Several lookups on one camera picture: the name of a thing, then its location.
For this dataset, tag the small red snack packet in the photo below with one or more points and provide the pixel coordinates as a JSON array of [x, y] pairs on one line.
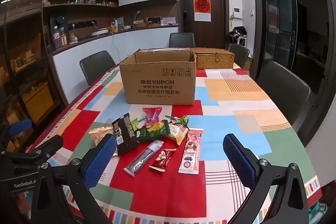
[[162, 159]]

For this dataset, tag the dark glass display cabinet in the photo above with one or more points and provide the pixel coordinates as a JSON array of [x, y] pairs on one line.
[[23, 61]]

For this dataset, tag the clear water bottle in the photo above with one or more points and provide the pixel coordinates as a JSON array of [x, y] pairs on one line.
[[63, 37], [57, 39]]

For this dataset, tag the pink candy packet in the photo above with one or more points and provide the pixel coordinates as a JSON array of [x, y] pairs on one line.
[[152, 115]]

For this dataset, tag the white desk lamp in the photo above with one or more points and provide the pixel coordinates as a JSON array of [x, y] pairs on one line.
[[136, 15]]

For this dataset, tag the white wall intercom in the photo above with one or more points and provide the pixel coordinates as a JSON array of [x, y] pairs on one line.
[[237, 13]]

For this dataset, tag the white counter cabinets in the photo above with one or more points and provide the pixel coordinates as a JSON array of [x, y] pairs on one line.
[[86, 45]]

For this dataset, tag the dark brown door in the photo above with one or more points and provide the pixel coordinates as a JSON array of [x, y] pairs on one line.
[[218, 27]]

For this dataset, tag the flat white appliance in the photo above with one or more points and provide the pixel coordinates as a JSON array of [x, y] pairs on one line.
[[99, 32]]

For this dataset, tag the black framed sign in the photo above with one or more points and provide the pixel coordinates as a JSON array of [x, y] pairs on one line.
[[153, 21]]

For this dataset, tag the dark green chip packet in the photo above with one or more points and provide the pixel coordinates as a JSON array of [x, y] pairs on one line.
[[151, 132]]

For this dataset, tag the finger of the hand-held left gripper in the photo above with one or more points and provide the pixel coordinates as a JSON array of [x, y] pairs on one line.
[[48, 144], [19, 125]]

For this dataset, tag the red and white wall poster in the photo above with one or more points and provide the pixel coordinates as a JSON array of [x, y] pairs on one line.
[[202, 6]]

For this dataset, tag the brown cardboard box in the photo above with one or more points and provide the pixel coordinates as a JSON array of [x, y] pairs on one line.
[[157, 87]]

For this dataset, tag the white and yellow snack packet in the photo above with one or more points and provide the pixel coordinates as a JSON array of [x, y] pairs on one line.
[[178, 134]]

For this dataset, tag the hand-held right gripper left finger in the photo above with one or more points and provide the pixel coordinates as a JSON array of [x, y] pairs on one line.
[[99, 158]]

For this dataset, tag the woven straw lidded box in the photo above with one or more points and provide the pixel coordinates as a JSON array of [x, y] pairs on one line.
[[215, 58]]

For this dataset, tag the wicker counter basket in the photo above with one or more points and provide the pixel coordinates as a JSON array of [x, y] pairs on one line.
[[141, 24]]

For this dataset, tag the shoe rack with bags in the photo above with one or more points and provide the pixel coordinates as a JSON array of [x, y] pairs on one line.
[[239, 35]]

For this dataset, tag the beige snack packet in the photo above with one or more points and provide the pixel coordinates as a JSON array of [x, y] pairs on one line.
[[99, 133]]

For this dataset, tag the silver bar packet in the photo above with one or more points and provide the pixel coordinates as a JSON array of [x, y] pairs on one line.
[[143, 158]]

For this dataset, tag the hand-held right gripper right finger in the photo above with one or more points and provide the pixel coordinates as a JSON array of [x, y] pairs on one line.
[[239, 161]]

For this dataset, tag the grey dining chair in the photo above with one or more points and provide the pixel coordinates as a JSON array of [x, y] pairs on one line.
[[182, 40], [95, 66], [283, 90], [239, 53]]

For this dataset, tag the small yellow bottle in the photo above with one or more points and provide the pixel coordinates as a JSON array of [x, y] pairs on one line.
[[74, 39]]

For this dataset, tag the green lollipop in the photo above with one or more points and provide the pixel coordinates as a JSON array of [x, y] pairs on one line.
[[184, 119]]

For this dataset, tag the pink bear snack packet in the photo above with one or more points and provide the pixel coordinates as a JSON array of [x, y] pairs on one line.
[[191, 153]]

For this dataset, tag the light green snack packet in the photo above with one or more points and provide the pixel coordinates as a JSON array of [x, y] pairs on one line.
[[134, 124]]

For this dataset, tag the black snack packet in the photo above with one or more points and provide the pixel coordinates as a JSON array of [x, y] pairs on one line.
[[124, 137]]

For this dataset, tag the black framed glass door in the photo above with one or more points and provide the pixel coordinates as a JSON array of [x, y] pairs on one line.
[[278, 17]]

